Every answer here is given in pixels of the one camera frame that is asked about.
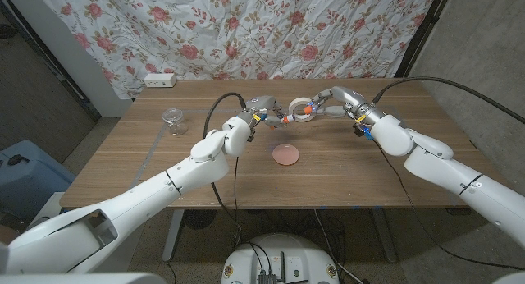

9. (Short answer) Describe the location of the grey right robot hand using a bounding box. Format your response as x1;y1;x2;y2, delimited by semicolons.
308;85;373;121

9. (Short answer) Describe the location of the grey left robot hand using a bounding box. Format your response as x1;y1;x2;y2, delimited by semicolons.
240;94;288;130

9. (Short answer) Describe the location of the cream masking tape roll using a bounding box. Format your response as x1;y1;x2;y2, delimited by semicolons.
288;97;317;123

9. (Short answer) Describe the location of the small pink round plate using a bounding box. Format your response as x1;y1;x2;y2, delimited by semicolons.
272;143;301;167

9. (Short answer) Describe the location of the floral print backdrop cloth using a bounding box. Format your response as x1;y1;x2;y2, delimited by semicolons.
32;0;440;100

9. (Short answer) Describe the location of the clear glass jar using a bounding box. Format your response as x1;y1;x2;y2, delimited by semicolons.
161;107;189;136

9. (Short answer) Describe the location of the white power strip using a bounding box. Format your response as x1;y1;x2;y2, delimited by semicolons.
142;72;178;89

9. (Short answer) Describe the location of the black round floor fan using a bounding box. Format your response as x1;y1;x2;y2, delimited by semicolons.
182;209;217;230

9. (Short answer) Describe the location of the white robot torso base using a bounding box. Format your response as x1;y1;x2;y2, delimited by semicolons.
221;233;340;284

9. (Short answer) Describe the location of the grey table leg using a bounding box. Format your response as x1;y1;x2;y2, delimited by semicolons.
371;209;399;263

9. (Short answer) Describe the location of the white table leg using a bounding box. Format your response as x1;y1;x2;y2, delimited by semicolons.
162;209;185;263

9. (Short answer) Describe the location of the blue plastic bin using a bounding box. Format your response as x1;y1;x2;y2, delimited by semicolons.
0;139;77;219

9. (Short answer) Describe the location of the person in brown clothing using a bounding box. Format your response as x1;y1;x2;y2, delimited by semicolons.
0;224;20;246

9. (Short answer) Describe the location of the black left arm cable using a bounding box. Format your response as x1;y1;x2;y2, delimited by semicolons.
203;91;247;252

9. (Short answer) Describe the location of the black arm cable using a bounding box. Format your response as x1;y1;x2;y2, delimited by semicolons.
203;91;247;252
372;76;525;125

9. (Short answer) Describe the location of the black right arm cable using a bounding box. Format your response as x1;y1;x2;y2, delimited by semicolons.
372;76;525;125

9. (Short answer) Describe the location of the black backdrop frame post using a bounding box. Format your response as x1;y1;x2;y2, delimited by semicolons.
395;0;454;78
0;0;102;123

